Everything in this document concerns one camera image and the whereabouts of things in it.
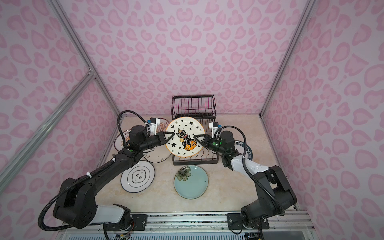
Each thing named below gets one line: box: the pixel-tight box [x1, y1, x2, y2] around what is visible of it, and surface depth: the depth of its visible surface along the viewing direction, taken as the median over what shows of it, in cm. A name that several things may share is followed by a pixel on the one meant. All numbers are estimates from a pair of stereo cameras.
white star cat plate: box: [166, 116, 206, 158], surface depth 81 cm
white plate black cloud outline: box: [120, 160, 156, 193], surface depth 88 cm
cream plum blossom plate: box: [143, 144, 172, 163], surface depth 95 cm
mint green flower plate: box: [173, 165, 209, 200], surface depth 88 cm
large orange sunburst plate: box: [114, 129, 131, 151], surface depth 106 cm
